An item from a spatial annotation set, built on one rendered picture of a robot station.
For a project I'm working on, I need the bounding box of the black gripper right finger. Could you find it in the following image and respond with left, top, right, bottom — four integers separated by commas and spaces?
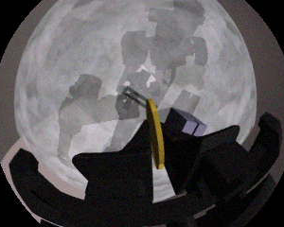
160, 121, 240, 196

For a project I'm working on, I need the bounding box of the thin gold disc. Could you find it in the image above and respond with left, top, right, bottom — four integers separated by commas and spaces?
146, 99, 165, 169

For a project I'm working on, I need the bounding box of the dark grey box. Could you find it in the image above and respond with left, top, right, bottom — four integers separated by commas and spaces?
165, 107, 200, 129

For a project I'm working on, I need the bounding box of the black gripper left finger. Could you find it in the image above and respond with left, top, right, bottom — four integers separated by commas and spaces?
71, 118, 153, 200

